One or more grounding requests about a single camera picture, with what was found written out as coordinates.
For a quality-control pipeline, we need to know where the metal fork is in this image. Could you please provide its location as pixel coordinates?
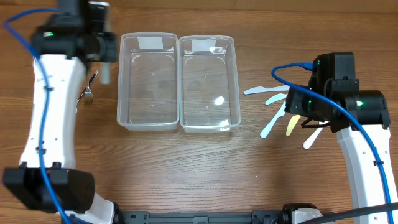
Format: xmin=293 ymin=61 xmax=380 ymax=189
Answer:
xmin=76 ymin=70 xmax=98 ymax=112

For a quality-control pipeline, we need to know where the white plastic knife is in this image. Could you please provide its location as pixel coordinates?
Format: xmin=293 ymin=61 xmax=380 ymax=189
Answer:
xmin=302 ymin=121 xmax=328 ymax=149

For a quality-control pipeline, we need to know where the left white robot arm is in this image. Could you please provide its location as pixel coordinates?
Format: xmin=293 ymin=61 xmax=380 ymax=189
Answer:
xmin=2 ymin=0 xmax=125 ymax=224

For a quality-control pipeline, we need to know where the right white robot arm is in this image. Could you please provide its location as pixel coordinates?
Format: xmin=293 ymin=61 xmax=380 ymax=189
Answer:
xmin=275 ymin=52 xmax=397 ymax=223

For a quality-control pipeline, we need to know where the left clear plastic container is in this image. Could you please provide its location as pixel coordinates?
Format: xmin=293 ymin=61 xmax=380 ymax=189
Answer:
xmin=117 ymin=32 xmax=179 ymax=131

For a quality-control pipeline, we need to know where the clear plastic container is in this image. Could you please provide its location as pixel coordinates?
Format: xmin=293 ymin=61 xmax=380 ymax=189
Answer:
xmin=117 ymin=32 xmax=179 ymax=131
xmin=177 ymin=35 xmax=241 ymax=133

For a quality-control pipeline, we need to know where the right clear plastic container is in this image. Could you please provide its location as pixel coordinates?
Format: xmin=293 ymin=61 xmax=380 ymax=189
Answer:
xmin=177 ymin=35 xmax=241 ymax=133

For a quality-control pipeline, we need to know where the yellow plastic knife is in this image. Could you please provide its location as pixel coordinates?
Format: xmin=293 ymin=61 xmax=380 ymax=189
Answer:
xmin=285 ymin=115 xmax=301 ymax=136

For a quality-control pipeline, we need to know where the teal plastic knife upper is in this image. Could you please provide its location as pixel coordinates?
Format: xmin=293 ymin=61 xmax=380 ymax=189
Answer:
xmin=265 ymin=93 xmax=287 ymax=105

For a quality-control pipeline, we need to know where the light teal plastic knife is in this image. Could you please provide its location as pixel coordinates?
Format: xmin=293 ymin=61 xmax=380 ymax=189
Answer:
xmin=260 ymin=101 xmax=286 ymax=139

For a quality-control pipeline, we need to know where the pale blue plastic knife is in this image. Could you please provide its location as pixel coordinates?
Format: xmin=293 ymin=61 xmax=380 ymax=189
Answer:
xmin=244 ymin=85 xmax=290 ymax=95

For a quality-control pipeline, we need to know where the left blue cable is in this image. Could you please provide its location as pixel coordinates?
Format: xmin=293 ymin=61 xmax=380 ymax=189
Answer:
xmin=2 ymin=7 xmax=91 ymax=224

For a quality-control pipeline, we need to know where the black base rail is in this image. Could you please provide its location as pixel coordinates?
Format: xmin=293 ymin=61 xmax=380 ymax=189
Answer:
xmin=124 ymin=210 xmax=279 ymax=224

